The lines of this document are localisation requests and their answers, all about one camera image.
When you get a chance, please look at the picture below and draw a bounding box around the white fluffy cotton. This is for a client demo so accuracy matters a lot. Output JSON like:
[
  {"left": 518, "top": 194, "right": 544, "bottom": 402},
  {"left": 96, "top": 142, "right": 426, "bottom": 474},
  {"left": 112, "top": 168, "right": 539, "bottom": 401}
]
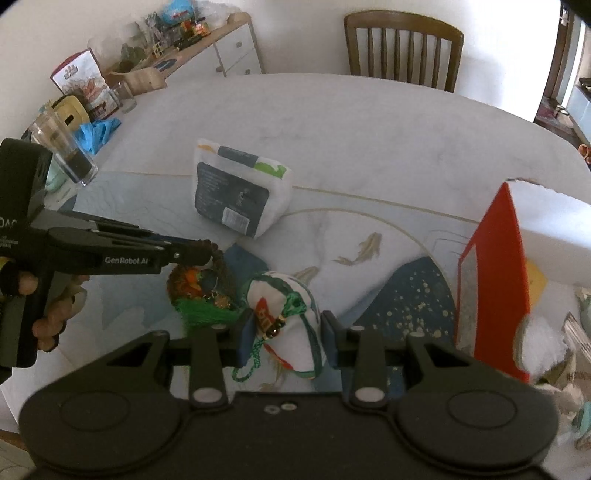
[{"left": 513, "top": 313, "right": 570, "bottom": 376}]

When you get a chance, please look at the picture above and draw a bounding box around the bead bracelet with green tassel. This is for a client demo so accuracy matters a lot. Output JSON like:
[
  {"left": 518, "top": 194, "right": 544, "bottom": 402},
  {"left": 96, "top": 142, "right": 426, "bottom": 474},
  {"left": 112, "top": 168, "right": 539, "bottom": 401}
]
[{"left": 167, "top": 239, "right": 246, "bottom": 334}]

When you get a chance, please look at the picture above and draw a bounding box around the white tall cabinet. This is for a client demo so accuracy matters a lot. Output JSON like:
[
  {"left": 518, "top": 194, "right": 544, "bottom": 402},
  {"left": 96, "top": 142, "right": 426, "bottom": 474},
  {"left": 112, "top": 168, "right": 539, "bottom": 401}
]
[{"left": 567, "top": 78, "right": 591, "bottom": 140}]

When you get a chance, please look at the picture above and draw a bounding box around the person's left hand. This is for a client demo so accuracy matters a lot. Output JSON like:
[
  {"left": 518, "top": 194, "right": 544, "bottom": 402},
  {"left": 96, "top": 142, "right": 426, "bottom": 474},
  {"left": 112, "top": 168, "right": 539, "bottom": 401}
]
[{"left": 14, "top": 271, "right": 91, "bottom": 353}]

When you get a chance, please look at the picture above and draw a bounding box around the yellow slotted container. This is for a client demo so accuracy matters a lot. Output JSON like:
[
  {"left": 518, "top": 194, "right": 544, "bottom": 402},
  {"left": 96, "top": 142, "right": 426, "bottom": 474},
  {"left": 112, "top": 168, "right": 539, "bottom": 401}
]
[{"left": 52, "top": 94, "right": 92, "bottom": 128}]

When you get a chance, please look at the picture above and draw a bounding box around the white cloth pouch green cord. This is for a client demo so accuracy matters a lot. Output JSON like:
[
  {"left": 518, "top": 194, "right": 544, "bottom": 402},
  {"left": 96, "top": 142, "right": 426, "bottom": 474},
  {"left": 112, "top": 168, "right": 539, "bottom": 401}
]
[{"left": 230, "top": 271, "right": 329, "bottom": 382}]

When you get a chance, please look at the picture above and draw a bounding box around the fish printed table mat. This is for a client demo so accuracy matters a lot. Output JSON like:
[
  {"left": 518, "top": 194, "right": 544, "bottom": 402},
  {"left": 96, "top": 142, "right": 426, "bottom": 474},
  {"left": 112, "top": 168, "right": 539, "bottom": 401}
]
[{"left": 58, "top": 172, "right": 477, "bottom": 394}]

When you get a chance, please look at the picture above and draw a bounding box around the small clear glass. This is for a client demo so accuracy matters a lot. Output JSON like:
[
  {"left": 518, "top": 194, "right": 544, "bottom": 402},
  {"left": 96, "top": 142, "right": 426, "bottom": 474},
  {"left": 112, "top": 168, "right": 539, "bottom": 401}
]
[{"left": 110, "top": 82, "right": 138, "bottom": 114}]

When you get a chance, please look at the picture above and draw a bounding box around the blue cloth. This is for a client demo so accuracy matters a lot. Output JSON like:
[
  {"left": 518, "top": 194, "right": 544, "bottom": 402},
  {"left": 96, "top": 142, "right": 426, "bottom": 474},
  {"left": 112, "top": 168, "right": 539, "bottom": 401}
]
[{"left": 76, "top": 117, "right": 123, "bottom": 156}]

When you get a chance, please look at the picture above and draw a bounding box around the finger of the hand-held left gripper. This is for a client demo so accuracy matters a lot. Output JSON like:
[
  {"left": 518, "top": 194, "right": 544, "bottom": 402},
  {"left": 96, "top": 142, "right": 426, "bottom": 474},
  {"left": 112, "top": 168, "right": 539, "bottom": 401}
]
[
  {"left": 157, "top": 241, "right": 218, "bottom": 268},
  {"left": 55, "top": 210, "right": 205, "bottom": 249}
]

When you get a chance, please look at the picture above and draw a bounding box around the large white cardboard box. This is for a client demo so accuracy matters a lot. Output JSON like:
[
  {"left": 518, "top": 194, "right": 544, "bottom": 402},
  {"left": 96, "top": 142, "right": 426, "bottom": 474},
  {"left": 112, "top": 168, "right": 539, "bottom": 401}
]
[{"left": 454, "top": 178, "right": 591, "bottom": 455}]

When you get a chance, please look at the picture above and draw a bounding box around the red patterned rug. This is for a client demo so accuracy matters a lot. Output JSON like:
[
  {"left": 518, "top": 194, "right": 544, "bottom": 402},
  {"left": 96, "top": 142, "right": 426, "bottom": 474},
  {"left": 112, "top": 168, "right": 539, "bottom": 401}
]
[{"left": 534, "top": 96, "right": 579, "bottom": 136}]

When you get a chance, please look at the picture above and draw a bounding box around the brown wooden door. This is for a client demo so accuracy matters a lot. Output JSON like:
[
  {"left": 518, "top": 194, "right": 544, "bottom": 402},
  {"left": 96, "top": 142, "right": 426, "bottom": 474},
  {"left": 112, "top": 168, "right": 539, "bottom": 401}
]
[{"left": 544, "top": 0, "right": 579, "bottom": 108}]

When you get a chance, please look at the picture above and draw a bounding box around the blue globe toy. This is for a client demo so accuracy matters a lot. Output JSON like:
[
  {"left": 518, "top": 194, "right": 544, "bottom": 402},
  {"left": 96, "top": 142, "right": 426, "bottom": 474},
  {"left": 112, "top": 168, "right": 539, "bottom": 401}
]
[{"left": 163, "top": 0, "right": 195, "bottom": 22}]

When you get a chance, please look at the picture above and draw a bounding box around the mint green cup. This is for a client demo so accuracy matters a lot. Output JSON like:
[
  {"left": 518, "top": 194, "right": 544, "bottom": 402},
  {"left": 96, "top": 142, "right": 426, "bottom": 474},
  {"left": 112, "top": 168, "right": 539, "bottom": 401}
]
[{"left": 45, "top": 156, "right": 71, "bottom": 193}]

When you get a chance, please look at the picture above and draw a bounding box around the tall clear glass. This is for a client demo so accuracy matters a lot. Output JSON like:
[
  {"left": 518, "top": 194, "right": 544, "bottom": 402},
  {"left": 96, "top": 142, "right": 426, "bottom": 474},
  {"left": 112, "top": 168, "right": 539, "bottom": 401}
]
[{"left": 28, "top": 110, "right": 99, "bottom": 186}]

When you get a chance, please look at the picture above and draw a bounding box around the white wooden-top sideboard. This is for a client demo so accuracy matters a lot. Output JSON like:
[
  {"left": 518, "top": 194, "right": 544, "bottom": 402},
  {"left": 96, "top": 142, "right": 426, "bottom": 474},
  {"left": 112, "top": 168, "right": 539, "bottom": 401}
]
[{"left": 103, "top": 11, "right": 267, "bottom": 89}]

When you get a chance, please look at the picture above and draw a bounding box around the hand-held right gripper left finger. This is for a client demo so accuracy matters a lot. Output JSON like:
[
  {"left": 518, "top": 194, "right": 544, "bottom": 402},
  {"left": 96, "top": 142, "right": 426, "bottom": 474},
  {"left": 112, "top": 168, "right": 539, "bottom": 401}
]
[{"left": 104, "top": 309, "right": 256, "bottom": 412}]

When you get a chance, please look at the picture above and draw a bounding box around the red and white box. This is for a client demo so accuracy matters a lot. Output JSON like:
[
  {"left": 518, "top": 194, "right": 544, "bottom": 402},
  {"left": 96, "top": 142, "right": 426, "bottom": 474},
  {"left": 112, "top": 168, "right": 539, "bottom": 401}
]
[{"left": 49, "top": 47, "right": 122, "bottom": 121}]

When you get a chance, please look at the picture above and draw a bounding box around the light wooden holder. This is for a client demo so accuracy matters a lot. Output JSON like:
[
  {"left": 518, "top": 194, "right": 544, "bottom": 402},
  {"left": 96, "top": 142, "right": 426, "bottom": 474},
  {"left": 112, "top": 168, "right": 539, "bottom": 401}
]
[{"left": 106, "top": 68, "right": 168, "bottom": 96}]

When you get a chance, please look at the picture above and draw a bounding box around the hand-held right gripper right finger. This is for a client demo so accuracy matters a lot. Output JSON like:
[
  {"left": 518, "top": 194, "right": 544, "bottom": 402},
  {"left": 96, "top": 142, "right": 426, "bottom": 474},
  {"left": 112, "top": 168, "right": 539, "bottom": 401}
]
[{"left": 321, "top": 310, "right": 467, "bottom": 411}]

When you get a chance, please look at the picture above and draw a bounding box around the white snack pouch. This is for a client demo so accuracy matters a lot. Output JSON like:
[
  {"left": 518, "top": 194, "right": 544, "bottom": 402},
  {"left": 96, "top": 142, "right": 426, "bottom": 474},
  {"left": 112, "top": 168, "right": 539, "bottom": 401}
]
[{"left": 192, "top": 138, "right": 293, "bottom": 239}]

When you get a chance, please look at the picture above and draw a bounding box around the brown wooden slat-back chair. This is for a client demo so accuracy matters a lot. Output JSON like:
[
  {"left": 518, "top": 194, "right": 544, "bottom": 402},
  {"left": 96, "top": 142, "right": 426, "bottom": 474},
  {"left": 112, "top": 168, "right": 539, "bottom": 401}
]
[{"left": 342, "top": 10, "right": 465, "bottom": 94}]

